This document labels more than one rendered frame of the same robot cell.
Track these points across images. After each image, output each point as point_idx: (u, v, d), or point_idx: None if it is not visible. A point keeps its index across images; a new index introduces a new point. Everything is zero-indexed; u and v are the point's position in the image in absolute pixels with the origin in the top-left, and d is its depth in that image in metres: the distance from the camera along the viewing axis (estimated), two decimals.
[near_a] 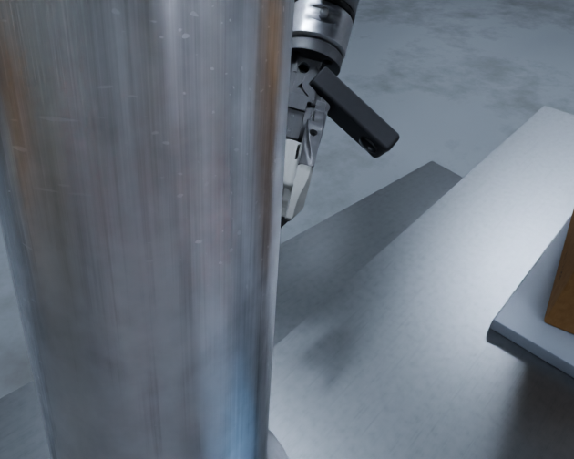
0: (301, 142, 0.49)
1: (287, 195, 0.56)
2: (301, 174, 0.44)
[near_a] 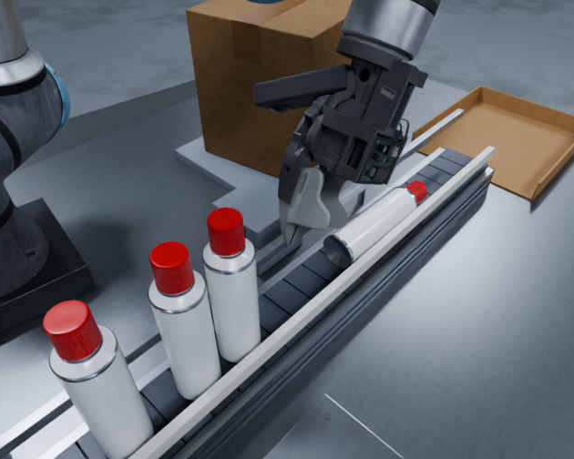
0: None
1: (298, 201, 0.49)
2: None
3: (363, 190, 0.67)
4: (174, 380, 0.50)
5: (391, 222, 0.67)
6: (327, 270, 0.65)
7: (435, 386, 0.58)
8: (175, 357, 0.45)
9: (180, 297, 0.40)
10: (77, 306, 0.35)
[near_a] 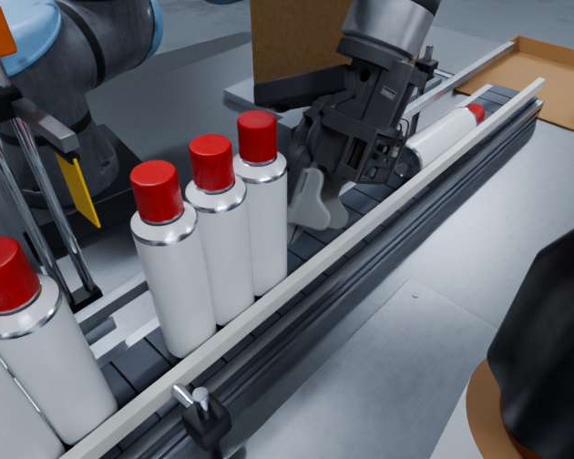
0: None
1: (298, 201, 0.49)
2: None
3: (426, 106, 0.69)
4: None
5: (455, 136, 0.69)
6: (394, 180, 0.67)
7: (508, 282, 0.59)
8: (212, 271, 0.42)
9: (222, 194, 0.37)
10: (163, 164, 0.34)
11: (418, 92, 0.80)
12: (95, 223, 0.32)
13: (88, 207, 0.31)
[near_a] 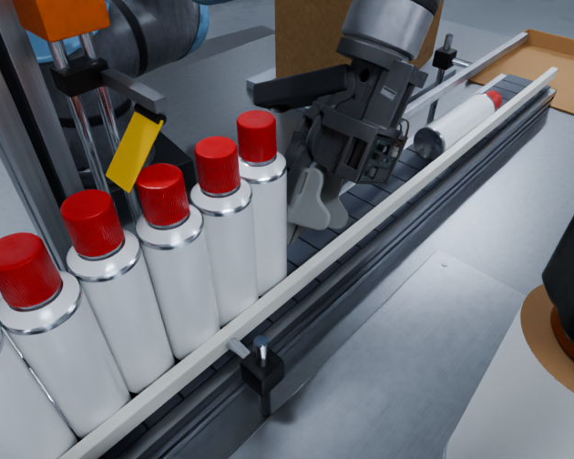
0: None
1: (298, 201, 0.49)
2: None
3: (447, 91, 0.72)
4: (218, 312, 0.46)
5: (475, 120, 0.72)
6: (418, 162, 0.70)
7: (528, 256, 0.62)
8: (227, 275, 0.42)
9: (234, 194, 0.37)
10: (172, 169, 0.33)
11: (437, 81, 0.83)
12: (127, 188, 0.32)
13: (135, 168, 0.32)
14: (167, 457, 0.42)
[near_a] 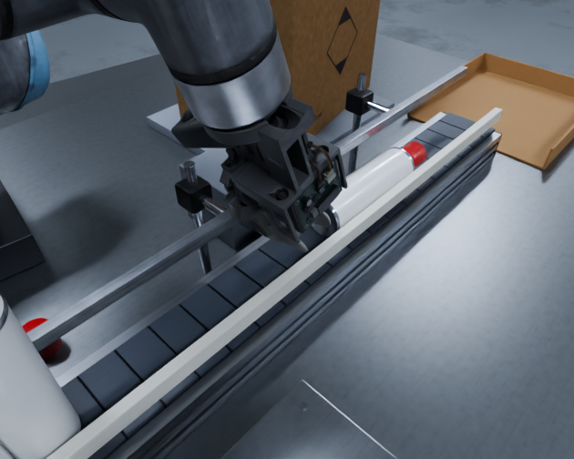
0: None
1: None
2: None
3: (351, 148, 0.58)
4: None
5: (384, 185, 0.58)
6: (310, 239, 0.56)
7: (435, 372, 0.48)
8: None
9: None
10: None
11: (353, 127, 0.69)
12: None
13: None
14: None
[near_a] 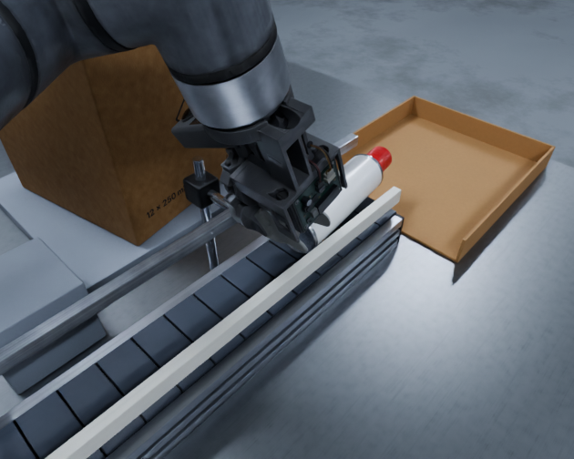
0: None
1: None
2: None
3: (160, 271, 0.43)
4: None
5: (355, 195, 0.57)
6: (93, 402, 0.41)
7: None
8: None
9: None
10: None
11: (201, 219, 0.54)
12: None
13: None
14: None
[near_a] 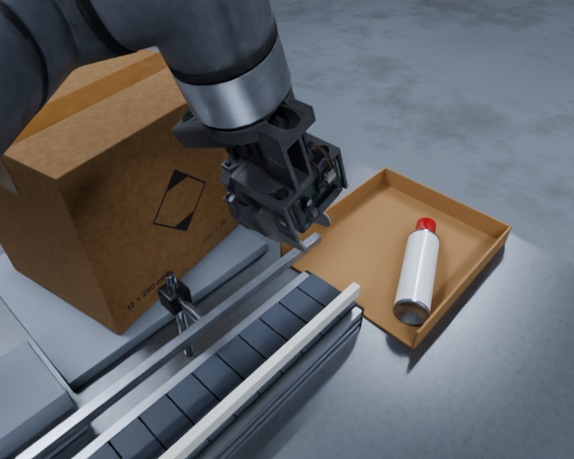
0: None
1: None
2: None
3: (133, 389, 0.48)
4: None
5: (417, 256, 0.72)
6: None
7: None
8: None
9: None
10: None
11: (176, 319, 0.59)
12: None
13: None
14: None
